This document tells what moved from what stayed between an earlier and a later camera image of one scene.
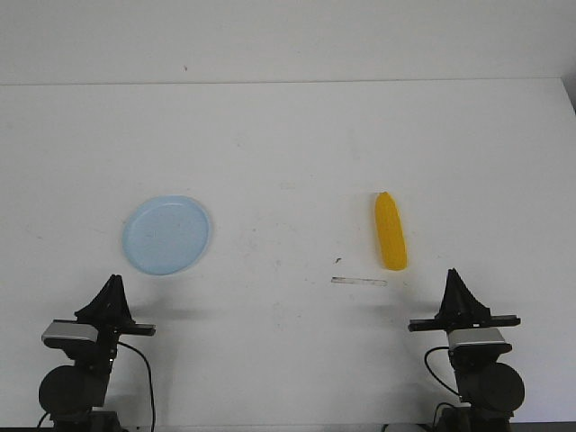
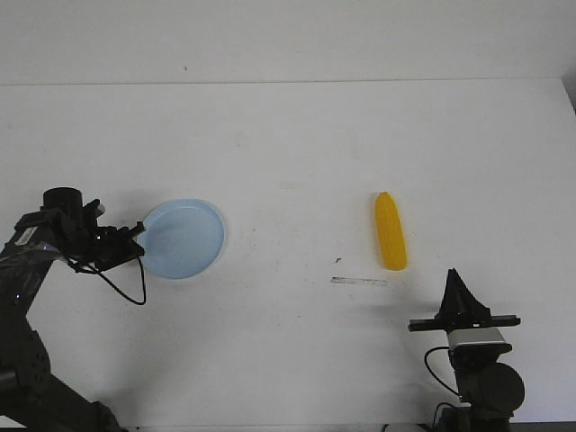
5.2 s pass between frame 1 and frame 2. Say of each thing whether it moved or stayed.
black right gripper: stayed
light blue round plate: moved
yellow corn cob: stayed
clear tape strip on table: stayed
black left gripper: moved
